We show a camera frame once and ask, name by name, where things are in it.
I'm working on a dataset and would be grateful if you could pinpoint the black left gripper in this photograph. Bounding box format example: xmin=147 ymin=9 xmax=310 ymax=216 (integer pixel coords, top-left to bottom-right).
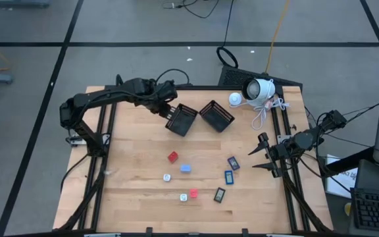
xmin=142 ymin=80 xmax=179 ymax=121

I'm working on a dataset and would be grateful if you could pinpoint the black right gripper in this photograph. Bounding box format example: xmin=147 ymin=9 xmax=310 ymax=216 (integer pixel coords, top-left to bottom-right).
xmin=247 ymin=132 xmax=293 ymax=180

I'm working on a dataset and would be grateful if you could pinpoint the black slotted plastic basket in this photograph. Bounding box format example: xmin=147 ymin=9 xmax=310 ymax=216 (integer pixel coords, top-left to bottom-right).
xmin=164 ymin=103 xmax=199 ymax=138
xmin=198 ymin=99 xmax=236 ymax=134

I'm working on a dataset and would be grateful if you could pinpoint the indigo rectangular case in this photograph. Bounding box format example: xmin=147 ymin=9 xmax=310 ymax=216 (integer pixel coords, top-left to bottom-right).
xmin=227 ymin=155 xmax=241 ymax=171

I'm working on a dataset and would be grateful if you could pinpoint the black rectangular case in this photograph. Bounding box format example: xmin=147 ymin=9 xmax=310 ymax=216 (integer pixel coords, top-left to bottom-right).
xmin=213 ymin=187 xmax=226 ymax=204

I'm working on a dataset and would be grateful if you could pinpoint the white round puck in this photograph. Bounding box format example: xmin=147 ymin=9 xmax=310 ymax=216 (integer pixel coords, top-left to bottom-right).
xmin=228 ymin=92 xmax=243 ymax=107

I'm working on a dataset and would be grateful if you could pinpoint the black perforated metal box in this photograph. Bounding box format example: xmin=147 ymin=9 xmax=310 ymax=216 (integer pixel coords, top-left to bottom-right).
xmin=218 ymin=65 xmax=304 ymax=90

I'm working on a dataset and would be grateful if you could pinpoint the white paper sheet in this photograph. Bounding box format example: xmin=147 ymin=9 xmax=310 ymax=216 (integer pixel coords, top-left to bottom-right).
xmin=325 ymin=153 xmax=359 ymax=199

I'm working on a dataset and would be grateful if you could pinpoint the black support bar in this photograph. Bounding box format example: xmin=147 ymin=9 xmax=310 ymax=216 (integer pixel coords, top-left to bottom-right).
xmin=320 ymin=146 xmax=374 ymax=178

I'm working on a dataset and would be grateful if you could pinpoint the dark laptop body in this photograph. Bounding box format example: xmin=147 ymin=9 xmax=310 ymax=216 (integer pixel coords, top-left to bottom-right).
xmin=353 ymin=159 xmax=379 ymax=198

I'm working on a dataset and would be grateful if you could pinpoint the black keyboard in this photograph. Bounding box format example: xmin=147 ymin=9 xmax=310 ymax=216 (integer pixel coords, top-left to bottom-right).
xmin=349 ymin=187 xmax=379 ymax=235

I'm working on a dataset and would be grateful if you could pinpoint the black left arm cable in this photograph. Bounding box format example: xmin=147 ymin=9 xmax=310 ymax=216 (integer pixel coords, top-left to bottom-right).
xmin=155 ymin=68 xmax=191 ymax=87

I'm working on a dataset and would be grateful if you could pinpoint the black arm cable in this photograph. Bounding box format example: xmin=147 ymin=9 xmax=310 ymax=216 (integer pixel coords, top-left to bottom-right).
xmin=155 ymin=68 xmax=191 ymax=87
xmin=299 ymin=101 xmax=379 ymax=195

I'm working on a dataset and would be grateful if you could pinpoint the black aluminium table frame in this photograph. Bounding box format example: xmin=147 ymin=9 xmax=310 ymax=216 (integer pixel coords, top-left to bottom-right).
xmin=53 ymin=74 xmax=334 ymax=233

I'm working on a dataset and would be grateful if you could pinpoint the white bundled cable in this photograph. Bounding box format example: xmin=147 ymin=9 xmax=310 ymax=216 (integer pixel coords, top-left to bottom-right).
xmin=230 ymin=93 xmax=291 ymax=131

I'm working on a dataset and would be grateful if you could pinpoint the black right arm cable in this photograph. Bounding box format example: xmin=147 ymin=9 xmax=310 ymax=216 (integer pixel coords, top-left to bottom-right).
xmin=299 ymin=101 xmax=379 ymax=195

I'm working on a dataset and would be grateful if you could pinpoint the black cable tangle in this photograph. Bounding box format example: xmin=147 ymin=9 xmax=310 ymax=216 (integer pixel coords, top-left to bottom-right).
xmin=162 ymin=0 xmax=220 ymax=20

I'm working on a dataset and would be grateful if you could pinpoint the black coiled cable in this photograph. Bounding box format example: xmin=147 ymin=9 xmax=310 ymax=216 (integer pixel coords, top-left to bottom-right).
xmin=216 ymin=0 xmax=240 ymax=69

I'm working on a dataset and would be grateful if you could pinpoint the yellow cable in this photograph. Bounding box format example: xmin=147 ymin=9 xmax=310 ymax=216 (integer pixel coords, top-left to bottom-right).
xmin=264 ymin=0 xmax=291 ymax=74

